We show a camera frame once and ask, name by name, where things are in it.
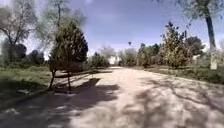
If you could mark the dark bushes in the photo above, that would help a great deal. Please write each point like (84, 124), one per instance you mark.
(33, 57)

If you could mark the bushy green tree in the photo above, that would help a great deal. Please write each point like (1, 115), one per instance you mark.
(173, 48)

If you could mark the lamp pole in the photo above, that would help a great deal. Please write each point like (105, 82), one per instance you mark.
(129, 43)

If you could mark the dark wooden bench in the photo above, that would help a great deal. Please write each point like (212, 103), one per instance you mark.
(68, 65)

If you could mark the dark green conifer tree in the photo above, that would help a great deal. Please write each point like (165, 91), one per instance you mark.
(68, 43)

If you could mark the white building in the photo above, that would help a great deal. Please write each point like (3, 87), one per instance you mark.
(114, 60)

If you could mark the row of trees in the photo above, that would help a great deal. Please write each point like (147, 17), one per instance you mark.
(146, 55)

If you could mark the tall thin-leaved tree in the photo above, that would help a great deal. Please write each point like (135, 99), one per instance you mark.
(58, 13)

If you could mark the sandy gravel path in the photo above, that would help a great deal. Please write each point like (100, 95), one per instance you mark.
(133, 96)

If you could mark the bare branched tree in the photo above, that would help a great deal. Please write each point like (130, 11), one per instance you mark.
(13, 30)

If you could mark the grass verge with low plants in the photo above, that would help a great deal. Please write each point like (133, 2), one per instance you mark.
(200, 74)

